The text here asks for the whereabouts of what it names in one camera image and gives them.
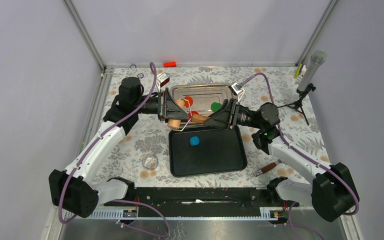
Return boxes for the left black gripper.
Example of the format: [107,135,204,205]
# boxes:
[134,88,190,124]

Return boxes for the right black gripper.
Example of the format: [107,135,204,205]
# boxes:
[201,98,263,131]

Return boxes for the wooden dough roller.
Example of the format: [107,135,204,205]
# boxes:
[161,98,209,132]

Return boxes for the blue dough piece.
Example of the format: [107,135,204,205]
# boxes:
[189,136,200,147]

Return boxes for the black plastic tray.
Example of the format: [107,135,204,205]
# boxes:
[168,126,248,178]

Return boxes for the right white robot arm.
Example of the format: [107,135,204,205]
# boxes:
[192,98,360,222]

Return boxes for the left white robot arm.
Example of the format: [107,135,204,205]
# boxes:
[48,77,191,224]

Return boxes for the green dough disc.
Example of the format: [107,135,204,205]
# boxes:
[210,102,222,113]

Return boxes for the orange dough disc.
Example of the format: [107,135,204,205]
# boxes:
[183,96,194,108]

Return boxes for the red dough disc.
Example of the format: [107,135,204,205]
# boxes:
[188,111,199,119]

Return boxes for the silver metal tray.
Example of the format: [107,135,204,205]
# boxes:
[169,83,237,117]

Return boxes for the orange block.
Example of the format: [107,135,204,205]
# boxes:
[163,61,177,68]

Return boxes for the floral tablecloth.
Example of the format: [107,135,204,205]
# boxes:
[94,66,329,188]

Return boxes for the small glass bowl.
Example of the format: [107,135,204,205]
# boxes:
[142,154,159,171]

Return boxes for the yellow marker pen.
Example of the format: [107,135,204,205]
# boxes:
[293,63,303,79]

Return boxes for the grey microphone on tripod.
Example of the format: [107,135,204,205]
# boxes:
[278,49,327,126]

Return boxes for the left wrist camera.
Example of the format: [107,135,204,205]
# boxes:
[156,72,170,88]

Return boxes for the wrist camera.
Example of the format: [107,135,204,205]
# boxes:
[156,72,170,88]
[228,82,245,102]

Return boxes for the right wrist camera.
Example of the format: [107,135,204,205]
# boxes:
[228,82,245,102]

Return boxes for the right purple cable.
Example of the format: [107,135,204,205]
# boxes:
[241,72,360,240]

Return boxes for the purple cable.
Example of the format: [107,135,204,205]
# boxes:
[241,72,360,240]
[58,62,172,238]

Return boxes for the brown handled tool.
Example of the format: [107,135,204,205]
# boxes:
[252,159,282,177]

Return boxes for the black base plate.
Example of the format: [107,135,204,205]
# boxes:
[104,187,292,219]

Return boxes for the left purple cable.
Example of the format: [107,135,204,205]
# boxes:
[58,62,172,238]

